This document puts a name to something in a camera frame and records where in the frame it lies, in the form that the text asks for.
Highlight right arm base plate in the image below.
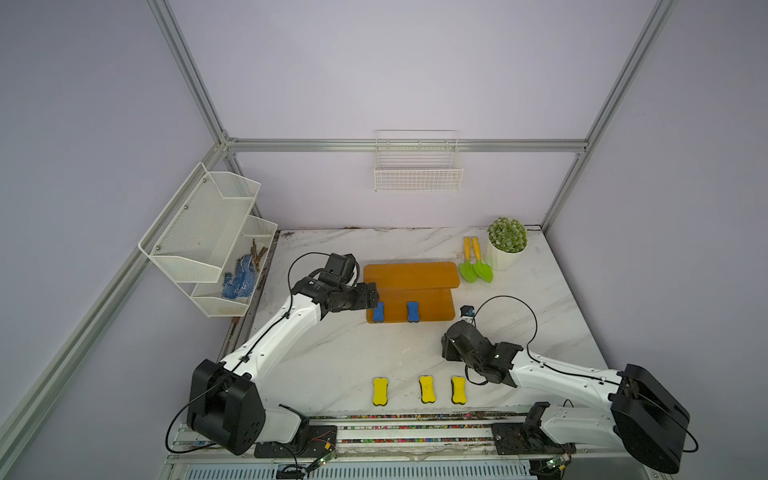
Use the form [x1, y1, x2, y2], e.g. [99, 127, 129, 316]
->
[491, 402, 576, 455]

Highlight green shovel left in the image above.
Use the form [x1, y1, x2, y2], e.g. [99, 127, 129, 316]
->
[458, 237, 478, 283]

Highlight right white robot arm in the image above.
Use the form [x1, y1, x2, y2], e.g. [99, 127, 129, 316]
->
[441, 320, 690, 474]

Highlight white mesh two-tier rack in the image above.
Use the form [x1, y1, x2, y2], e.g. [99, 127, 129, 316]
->
[138, 164, 278, 318]

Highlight potted green plant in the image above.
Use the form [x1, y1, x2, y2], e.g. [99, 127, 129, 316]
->
[486, 217, 528, 271]

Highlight orange wooden two-tier shelf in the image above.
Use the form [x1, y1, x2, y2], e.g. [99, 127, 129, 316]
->
[363, 262, 460, 324]

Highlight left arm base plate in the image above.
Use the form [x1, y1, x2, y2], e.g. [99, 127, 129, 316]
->
[254, 424, 338, 459]

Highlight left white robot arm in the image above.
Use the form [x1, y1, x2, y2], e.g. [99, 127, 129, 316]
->
[186, 279, 379, 455]

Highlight yellow eraser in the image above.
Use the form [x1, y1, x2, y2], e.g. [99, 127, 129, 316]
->
[451, 376, 467, 405]
[419, 375, 436, 404]
[372, 377, 389, 407]

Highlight blue eraser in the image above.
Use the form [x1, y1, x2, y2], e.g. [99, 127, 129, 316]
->
[372, 302, 385, 323]
[407, 301, 421, 323]

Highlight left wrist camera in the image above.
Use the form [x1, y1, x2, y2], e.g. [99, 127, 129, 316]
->
[318, 253, 358, 286]

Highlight brown sticks in rack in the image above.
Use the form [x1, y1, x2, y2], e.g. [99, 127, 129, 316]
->
[250, 239, 268, 272]

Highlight green shovel right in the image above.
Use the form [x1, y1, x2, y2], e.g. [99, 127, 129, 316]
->
[471, 237, 493, 283]

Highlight white wire wall basket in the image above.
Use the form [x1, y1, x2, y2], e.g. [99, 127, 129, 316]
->
[374, 129, 464, 193]

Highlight blue crumpled item in rack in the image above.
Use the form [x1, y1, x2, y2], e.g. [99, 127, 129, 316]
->
[222, 254, 256, 300]

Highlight green shovel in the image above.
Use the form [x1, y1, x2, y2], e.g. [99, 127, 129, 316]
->
[471, 237, 493, 283]
[458, 237, 478, 283]

